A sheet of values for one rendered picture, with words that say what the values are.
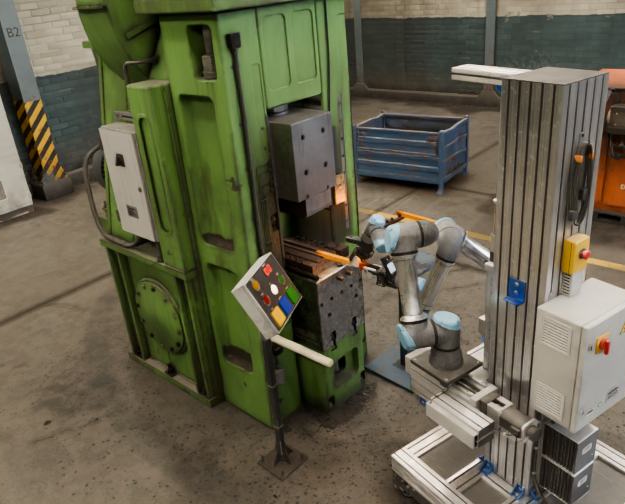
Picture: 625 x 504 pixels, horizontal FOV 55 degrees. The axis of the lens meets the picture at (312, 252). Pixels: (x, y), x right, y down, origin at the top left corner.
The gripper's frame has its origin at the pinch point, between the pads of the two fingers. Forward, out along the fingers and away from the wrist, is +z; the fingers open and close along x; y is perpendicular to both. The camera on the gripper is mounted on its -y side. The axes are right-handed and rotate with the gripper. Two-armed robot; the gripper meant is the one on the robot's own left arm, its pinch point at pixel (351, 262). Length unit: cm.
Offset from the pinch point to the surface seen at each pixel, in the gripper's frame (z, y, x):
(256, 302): -12, -3, -71
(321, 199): -19.5, -31.6, -0.1
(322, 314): 31.3, 4.0, -14.0
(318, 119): -56, -52, 3
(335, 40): -78, -80, 37
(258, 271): -13, -15, -59
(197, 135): -29, -93, -37
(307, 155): -42, -44, -7
